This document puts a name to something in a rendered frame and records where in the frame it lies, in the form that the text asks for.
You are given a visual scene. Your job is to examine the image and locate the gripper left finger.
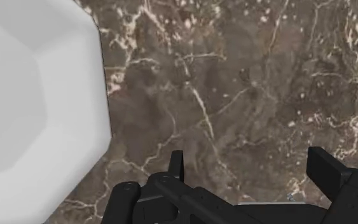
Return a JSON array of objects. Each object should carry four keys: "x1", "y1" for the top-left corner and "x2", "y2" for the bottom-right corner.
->
[{"x1": 100, "y1": 150, "x2": 254, "y2": 224}]

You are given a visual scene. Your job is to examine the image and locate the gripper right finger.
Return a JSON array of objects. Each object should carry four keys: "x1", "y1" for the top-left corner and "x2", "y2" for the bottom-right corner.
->
[{"x1": 306, "y1": 146, "x2": 358, "y2": 224}]

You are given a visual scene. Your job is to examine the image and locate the white bowl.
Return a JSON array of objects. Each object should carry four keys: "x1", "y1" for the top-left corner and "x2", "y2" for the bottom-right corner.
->
[{"x1": 0, "y1": 0, "x2": 113, "y2": 224}]

